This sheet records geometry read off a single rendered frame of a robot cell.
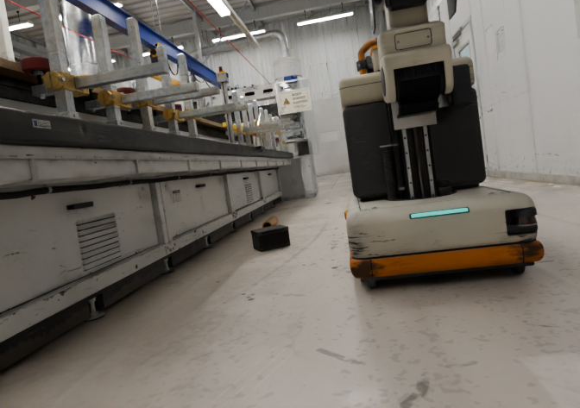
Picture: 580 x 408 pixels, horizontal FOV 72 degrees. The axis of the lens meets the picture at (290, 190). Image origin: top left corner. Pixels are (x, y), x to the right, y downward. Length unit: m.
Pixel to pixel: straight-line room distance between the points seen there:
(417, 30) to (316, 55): 11.17
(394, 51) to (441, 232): 0.64
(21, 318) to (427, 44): 1.55
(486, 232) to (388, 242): 0.31
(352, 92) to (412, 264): 0.74
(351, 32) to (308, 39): 1.29
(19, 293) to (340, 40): 11.86
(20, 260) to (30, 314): 0.17
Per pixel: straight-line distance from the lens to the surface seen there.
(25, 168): 1.23
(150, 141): 1.71
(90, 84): 1.38
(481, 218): 1.45
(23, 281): 1.52
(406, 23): 1.56
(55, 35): 1.42
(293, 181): 6.08
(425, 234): 1.41
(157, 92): 1.55
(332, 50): 12.66
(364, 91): 1.73
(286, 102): 5.99
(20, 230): 1.52
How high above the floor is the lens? 0.46
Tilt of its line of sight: 3 degrees down
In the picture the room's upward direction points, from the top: 8 degrees counter-clockwise
